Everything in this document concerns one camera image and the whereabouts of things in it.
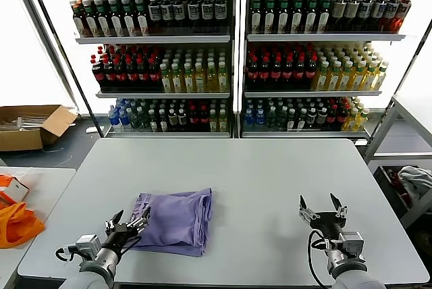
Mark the red cap cola bottle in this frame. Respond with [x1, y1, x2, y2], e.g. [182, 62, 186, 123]
[246, 55, 259, 84]
[138, 58, 151, 90]
[259, 55, 271, 84]
[282, 55, 294, 84]
[148, 58, 162, 90]
[91, 59, 106, 90]
[115, 58, 128, 90]
[294, 55, 306, 84]
[126, 58, 140, 90]
[305, 55, 318, 84]
[270, 55, 283, 84]
[103, 58, 117, 90]

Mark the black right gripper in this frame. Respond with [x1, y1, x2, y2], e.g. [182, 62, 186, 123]
[298, 192, 349, 242]

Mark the red drink bottle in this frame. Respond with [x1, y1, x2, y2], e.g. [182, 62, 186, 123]
[394, 0, 413, 33]

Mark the grey metal shelving unit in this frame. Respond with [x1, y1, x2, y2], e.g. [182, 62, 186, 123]
[241, 0, 418, 140]
[51, 0, 237, 138]

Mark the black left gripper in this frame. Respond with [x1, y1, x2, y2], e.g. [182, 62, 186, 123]
[102, 205, 153, 255]

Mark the blue white label bottle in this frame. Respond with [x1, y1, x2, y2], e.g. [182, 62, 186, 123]
[372, 0, 388, 32]
[384, 0, 401, 32]
[358, 0, 375, 32]

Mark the orange fabric bag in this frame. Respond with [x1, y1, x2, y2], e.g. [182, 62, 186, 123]
[0, 201, 47, 249]

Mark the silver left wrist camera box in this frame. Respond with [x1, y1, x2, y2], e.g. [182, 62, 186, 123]
[74, 234, 102, 256]

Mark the amber drink bottle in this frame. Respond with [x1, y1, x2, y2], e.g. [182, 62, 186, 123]
[71, 0, 86, 38]

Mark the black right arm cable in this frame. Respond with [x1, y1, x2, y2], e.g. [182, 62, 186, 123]
[306, 230, 333, 289]

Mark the grey window pillar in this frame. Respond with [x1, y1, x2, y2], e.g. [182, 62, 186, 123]
[8, 0, 82, 116]

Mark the white packing material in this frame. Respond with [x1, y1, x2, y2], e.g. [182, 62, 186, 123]
[0, 115, 47, 133]

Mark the white and orange carton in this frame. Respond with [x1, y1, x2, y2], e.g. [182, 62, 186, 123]
[0, 173, 31, 202]

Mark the purple t-shirt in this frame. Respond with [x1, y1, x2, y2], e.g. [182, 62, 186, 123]
[127, 186, 214, 258]

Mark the open cardboard box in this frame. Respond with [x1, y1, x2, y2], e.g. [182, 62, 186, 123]
[0, 104, 79, 152]

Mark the beige label dark bottle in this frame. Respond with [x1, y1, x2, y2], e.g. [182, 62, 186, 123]
[345, 0, 361, 32]
[330, 0, 348, 32]

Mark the red garment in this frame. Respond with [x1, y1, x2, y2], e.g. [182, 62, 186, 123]
[387, 167, 414, 209]

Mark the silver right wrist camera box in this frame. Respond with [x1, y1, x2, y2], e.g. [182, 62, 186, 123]
[340, 231, 365, 258]

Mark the black diagonal pole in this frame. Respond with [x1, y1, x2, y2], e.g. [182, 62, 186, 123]
[366, 20, 432, 147]
[22, 0, 106, 138]

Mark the white label dark bottle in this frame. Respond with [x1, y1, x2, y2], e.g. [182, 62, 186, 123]
[173, 0, 187, 33]
[161, 0, 175, 33]
[188, 0, 202, 33]
[201, 0, 215, 33]
[215, 0, 229, 33]
[148, 0, 162, 33]

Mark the green label tea bottle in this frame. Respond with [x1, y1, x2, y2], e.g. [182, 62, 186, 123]
[94, 0, 111, 38]
[107, 0, 123, 37]
[249, 0, 263, 35]
[291, 0, 305, 35]
[134, 0, 151, 37]
[277, 0, 292, 35]
[304, 0, 319, 35]
[121, 0, 136, 37]
[318, 0, 333, 35]
[82, 0, 99, 38]
[263, 0, 277, 35]

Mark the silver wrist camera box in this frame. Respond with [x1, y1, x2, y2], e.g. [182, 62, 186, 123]
[340, 231, 365, 258]
[74, 234, 102, 256]

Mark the grey crumpled garment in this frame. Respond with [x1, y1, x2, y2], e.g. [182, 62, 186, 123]
[398, 166, 432, 201]

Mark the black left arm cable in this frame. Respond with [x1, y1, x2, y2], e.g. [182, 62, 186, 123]
[55, 234, 142, 263]

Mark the small red label cola bottle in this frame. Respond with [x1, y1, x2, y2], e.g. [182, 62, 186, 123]
[198, 106, 209, 132]
[327, 105, 338, 130]
[188, 106, 199, 132]
[337, 105, 349, 128]

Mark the black storage crate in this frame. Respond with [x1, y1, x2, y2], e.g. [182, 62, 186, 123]
[373, 165, 432, 217]

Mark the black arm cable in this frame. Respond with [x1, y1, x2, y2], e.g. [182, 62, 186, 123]
[55, 234, 142, 263]
[306, 230, 333, 289]

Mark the side cart with cloth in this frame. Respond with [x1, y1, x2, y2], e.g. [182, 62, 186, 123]
[364, 95, 432, 231]

